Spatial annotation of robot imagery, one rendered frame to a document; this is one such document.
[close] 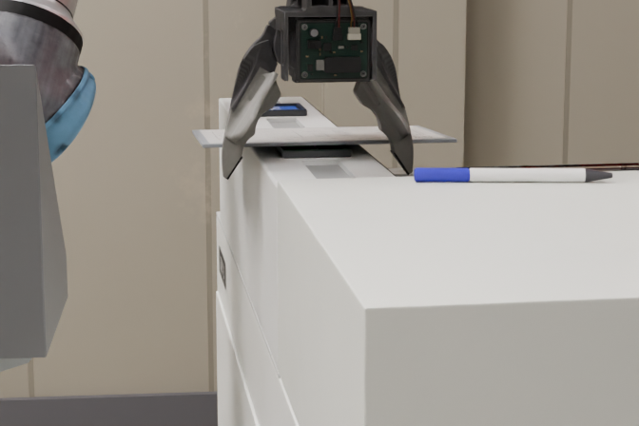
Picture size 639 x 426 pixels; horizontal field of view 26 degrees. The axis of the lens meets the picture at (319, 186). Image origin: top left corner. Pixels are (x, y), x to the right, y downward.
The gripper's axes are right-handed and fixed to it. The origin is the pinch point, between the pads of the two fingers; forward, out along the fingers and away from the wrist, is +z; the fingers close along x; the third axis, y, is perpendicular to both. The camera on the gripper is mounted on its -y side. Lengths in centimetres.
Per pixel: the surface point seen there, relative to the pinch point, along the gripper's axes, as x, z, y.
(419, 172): 5.1, -2.9, 15.4
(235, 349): -4.9, 21.4, -23.1
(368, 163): 3.6, -1.6, 3.5
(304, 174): -2.1, -1.6, 7.9
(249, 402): -5.0, 21.4, -7.1
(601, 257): 9.9, -2.2, 39.3
